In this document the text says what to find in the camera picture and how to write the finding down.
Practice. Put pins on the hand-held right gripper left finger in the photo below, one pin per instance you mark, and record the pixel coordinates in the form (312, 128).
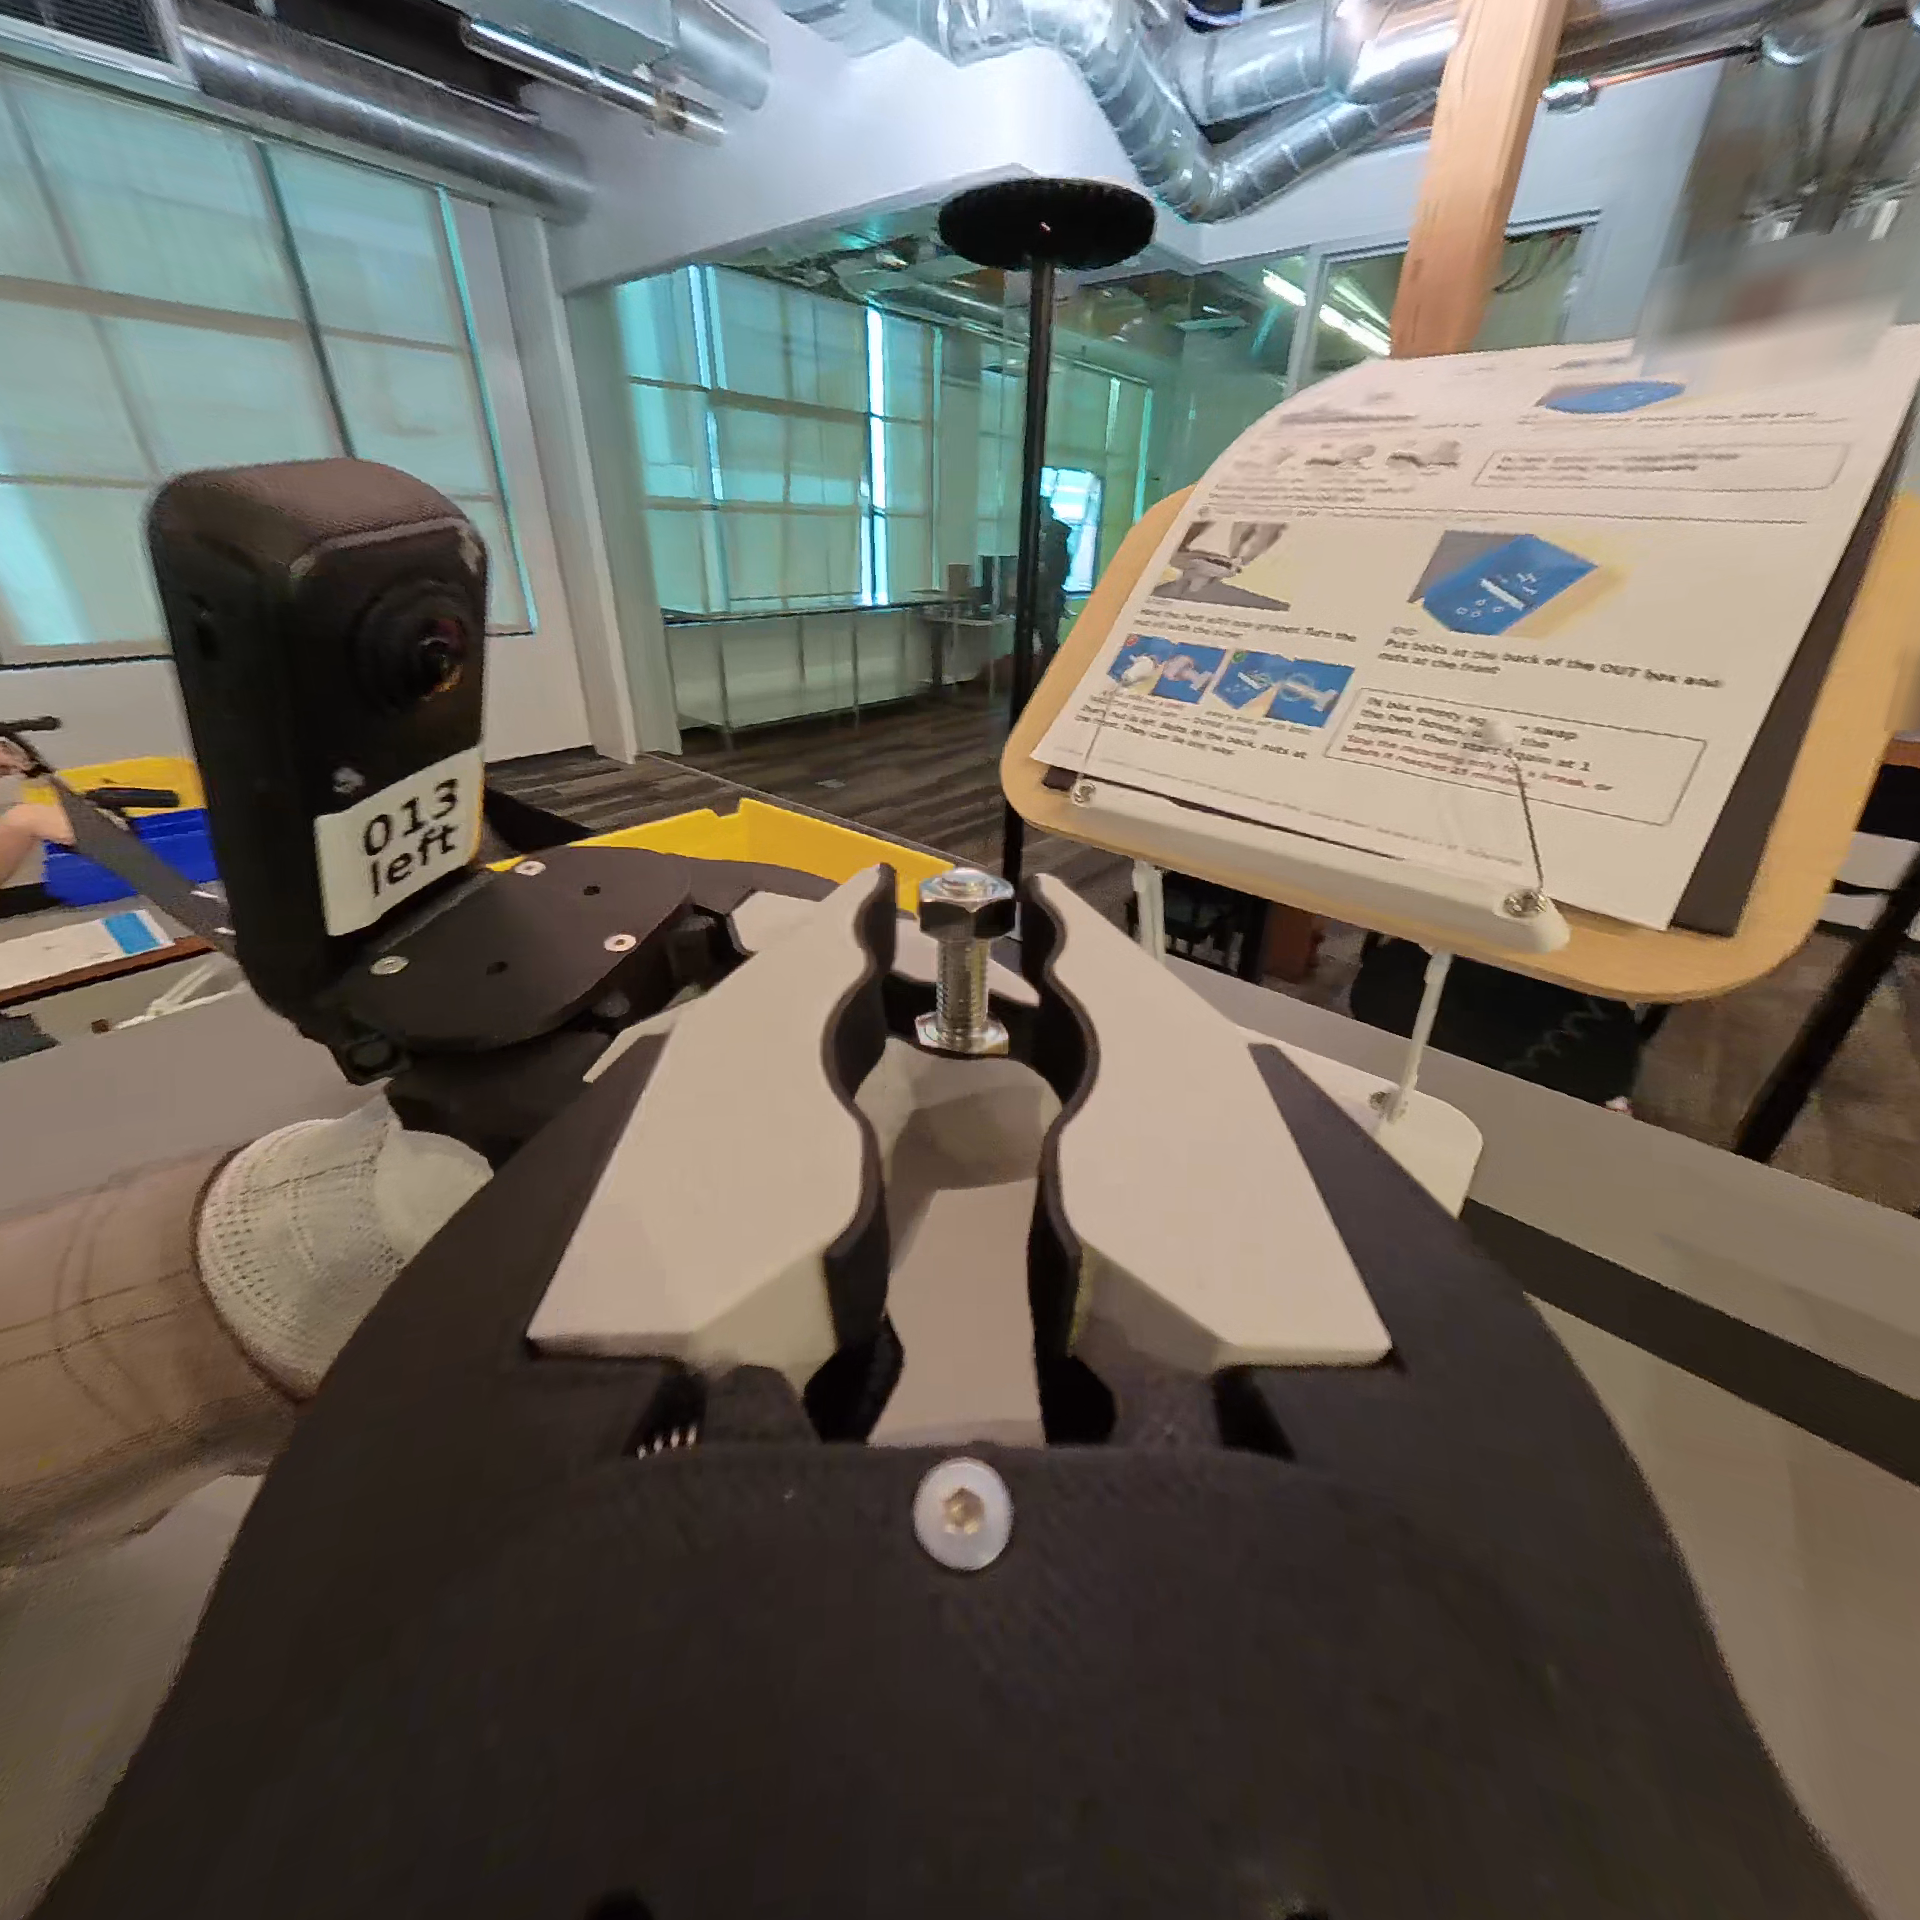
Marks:
(710, 1186)

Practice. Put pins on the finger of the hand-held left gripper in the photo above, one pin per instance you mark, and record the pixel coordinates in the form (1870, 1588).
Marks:
(782, 931)
(961, 1122)

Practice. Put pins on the person's left hand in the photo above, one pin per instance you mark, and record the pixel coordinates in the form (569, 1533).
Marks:
(302, 1247)

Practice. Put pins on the wooden support post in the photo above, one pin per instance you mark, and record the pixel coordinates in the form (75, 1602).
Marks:
(1479, 179)

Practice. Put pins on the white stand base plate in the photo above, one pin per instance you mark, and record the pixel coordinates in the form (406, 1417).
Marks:
(1428, 1154)

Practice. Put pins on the black backing sheet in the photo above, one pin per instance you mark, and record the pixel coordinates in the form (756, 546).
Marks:
(1743, 840)

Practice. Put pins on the silver hex nut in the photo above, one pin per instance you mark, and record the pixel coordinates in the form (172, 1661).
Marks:
(1002, 1031)

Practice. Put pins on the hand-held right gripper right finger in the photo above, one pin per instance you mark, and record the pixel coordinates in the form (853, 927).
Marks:
(1202, 1186)

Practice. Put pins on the wooden document stand board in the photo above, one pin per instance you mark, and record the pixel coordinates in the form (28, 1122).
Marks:
(1632, 966)

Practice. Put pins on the black floor lamp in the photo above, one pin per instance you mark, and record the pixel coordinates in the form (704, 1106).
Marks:
(1045, 226)

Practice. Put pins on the person's left forearm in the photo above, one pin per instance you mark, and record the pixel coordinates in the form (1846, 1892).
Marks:
(105, 1347)

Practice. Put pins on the white stand strut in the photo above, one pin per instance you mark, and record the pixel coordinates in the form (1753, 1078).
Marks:
(1419, 1037)
(1147, 908)

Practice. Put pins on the white stand ledge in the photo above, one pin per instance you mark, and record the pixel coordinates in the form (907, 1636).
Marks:
(1319, 865)

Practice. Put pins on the silver ventilation duct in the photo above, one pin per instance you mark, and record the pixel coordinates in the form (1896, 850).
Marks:
(374, 119)
(1246, 179)

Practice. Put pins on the printed instruction sheet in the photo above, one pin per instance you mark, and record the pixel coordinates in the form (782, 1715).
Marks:
(1501, 452)

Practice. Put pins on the silver hex bolt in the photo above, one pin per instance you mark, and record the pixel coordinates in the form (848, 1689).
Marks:
(966, 977)

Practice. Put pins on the yellow plastic bin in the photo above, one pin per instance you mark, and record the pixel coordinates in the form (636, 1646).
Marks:
(782, 850)

